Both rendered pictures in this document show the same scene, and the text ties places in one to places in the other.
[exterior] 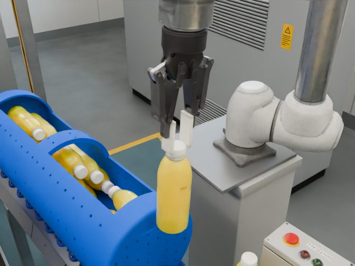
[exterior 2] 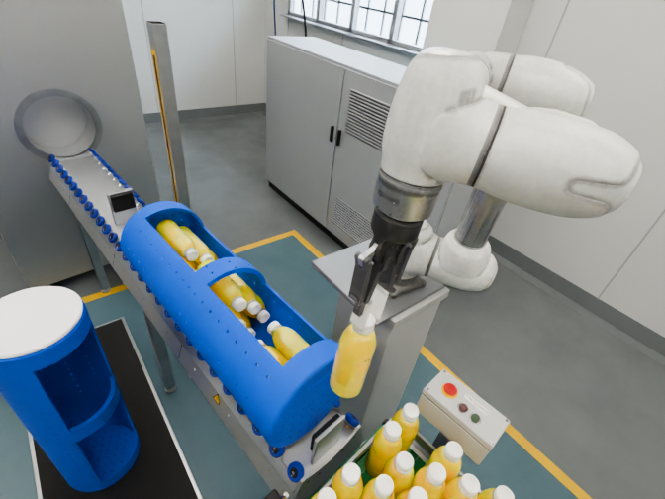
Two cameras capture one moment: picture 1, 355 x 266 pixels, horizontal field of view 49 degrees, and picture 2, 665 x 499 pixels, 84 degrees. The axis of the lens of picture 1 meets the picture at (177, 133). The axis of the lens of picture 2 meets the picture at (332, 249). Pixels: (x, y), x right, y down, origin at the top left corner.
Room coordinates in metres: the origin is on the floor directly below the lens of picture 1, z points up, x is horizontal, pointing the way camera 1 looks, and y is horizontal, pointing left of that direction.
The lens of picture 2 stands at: (0.17, 0.14, 1.95)
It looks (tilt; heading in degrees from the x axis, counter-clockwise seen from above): 37 degrees down; 353
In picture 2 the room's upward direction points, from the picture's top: 8 degrees clockwise
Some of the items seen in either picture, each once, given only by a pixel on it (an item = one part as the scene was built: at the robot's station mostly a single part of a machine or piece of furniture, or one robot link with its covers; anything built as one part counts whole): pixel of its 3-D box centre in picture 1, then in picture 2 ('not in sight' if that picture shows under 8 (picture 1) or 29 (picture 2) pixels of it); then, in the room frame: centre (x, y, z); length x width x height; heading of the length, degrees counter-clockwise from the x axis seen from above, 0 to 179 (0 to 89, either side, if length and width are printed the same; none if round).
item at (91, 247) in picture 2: not in sight; (94, 255); (2.10, 1.43, 0.31); 0.06 x 0.06 x 0.63; 42
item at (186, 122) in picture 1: (186, 129); (377, 302); (0.64, -0.02, 1.48); 0.03 x 0.01 x 0.07; 40
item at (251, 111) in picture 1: (251, 112); (408, 245); (1.25, -0.27, 1.18); 0.18 x 0.16 x 0.22; 64
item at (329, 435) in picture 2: not in sight; (326, 438); (0.63, 0.03, 0.99); 0.10 x 0.02 x 0.12; 132
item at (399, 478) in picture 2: not in sight; (394, 480); (0.53, -0.14, 0.99); 0.07 x 0.07 x 0.19
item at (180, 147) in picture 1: (176, 149); (364, 321); (0.63, 0.00, 1.44); 0.04 x 0.04 x 0.02
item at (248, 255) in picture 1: (249, 260); (410, 411); (0.65, -0.18, 1.09); 0.04 x 0.04 x 0.02
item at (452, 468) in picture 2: not in sight; (440, 469); (0.56, -0.26, 0.99); 0.07 x 0.07 x 0.19
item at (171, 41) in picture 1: (183, 53); (392, 235); (0.63, -0.01, 1.63); 0.08 x 0.07 x 0.09; 130
